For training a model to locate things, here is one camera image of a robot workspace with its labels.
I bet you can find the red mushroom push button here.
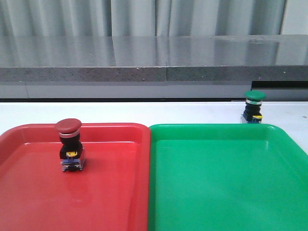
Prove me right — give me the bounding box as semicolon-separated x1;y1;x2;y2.
54;118;86;172

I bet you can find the green mushroom push button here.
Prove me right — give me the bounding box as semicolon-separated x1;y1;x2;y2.
241;90;266;124

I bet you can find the grey granite counter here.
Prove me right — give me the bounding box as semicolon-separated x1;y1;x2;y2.
0;35;308;101

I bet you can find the green plastic tray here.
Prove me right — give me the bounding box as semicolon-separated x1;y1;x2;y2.
148;124;308;231

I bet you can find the red plastic tray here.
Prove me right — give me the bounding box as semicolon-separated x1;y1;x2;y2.
0;123;150;231

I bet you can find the grey pleated curtain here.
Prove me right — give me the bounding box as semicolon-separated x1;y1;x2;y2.
0;0;286;37

